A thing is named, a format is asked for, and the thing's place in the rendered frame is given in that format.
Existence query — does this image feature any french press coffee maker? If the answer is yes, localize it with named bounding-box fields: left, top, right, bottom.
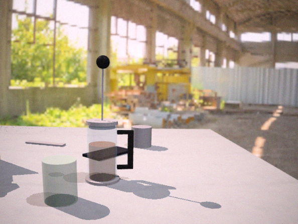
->
left=85, top=55, right=134, bottom=186

